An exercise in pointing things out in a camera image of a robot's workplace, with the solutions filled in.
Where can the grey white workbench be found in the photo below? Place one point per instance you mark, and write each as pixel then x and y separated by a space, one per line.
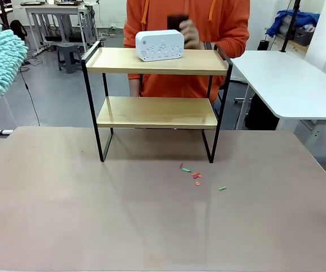
pixel 52 10

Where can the black backpack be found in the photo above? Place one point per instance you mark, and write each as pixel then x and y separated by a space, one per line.
pixel 19 28

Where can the large white table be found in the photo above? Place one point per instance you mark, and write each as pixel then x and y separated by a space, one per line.
pixel 279 79

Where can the black cylinder speaker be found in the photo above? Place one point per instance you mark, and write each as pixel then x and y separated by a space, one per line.
pixel 175 21

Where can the black stand pole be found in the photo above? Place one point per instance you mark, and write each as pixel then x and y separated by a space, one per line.
pixel 289 31
pixel 4 14

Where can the green paper scrap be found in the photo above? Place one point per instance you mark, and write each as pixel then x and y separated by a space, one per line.
pixel 186 170
pixel 222 188

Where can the teal chenille duster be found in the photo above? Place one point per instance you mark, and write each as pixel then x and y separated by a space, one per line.
pixel 1 59

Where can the dark box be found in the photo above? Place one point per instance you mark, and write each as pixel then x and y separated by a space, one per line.
pixel 260 116

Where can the person's left hand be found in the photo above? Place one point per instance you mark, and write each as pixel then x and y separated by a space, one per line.
pixel 191 35

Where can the grey storage crate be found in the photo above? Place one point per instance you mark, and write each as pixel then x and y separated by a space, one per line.
pixel 303 35

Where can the blue cloth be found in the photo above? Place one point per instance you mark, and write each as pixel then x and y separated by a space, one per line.
pixel 307 17

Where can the person's right forearm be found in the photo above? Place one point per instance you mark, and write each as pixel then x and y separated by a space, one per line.
pixel 130 39

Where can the two-tier wooden metal shelf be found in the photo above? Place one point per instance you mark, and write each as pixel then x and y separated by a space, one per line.
pixel 151 66

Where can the black bin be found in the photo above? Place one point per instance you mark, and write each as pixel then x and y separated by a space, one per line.
pixel 263 46

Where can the white foot bar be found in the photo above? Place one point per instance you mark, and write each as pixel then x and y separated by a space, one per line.
pixel 1 132

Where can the grey plastic stool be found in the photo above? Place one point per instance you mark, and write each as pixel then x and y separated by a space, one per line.
pixel 67 49

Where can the person's right hand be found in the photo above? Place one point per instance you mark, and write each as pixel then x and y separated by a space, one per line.
pixel 133 88

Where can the orange hoodie torso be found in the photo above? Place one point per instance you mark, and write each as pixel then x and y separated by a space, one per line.
pixel 228 17

